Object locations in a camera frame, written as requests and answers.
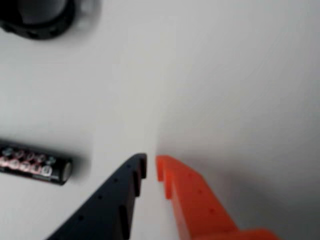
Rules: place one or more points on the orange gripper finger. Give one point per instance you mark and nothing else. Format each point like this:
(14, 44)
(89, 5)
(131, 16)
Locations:
(200, 207)

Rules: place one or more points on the black AA battery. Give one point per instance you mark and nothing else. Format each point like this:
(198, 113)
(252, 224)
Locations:
(30, 165)

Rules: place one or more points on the navy gripper finger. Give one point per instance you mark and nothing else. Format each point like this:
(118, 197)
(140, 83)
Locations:
(107, 205)

